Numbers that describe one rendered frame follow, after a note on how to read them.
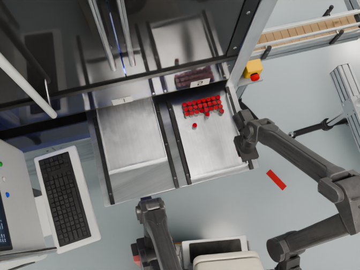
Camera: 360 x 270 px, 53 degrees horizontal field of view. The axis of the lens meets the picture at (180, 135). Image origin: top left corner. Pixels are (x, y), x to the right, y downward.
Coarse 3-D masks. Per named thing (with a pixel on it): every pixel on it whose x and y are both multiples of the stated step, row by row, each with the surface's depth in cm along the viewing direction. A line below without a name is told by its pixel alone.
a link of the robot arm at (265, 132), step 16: (256, 128) 116; (272, 128) 114; (272, 144) 111; (288, 144) 105; (288, 160) 106; (304, 160) 99; (320, 160) 96; (320, 176) 94; (336, 176) 91; (320, 192) 91; (336, 192) 86
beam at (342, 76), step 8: (344, 64) 214; (336, 72) 216; (344, 72) 212; (352, 72) 212; (336, 80) 218; (344, 80) 211; (352, 80) 211; (336, 88) 221; (344, 88) 212; (352, 88) 210; (344, 96) 214; (352, 96) 208; (344, 104) 216; (352, 104) 208; (344, 112) 218; (352, 112) 210; (352, 120) 212; (352, 128) 213
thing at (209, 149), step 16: (224, 96) 170; (176, 112) 167; (224, 112) 168; (208, 128) 166; (224, 128) 166; (192, 144) 163; (208, 144) 164; (224, 144) 164; (192, 160) 161; (208, 160) 162; (224, 160) 162; (240, 160) 162; (192, 176) 156
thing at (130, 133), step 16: (96, 112) 162; (112, 112) 166; (128, 112) 166; (144, 112) 166; (112, 128) 164; (128, 128) 164; (144, 128) 164; (112, 144) 162; (128, 144) 162; (144, 144) 162; (160, 144) 163; (112, 160) 160; (128, 160) 160; (144, 160) 161
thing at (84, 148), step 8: (64, 144) 191; (72, 144) 195; (80, 144) 199; (88, 144) 203; (32, 152) 190; (40, 152) 194; (48, 152) 198; (80, 152) 214; (88, 152) 219; (32, 160) 205; (80, 160) 233; (88, 160) 238; (32, 168) 222
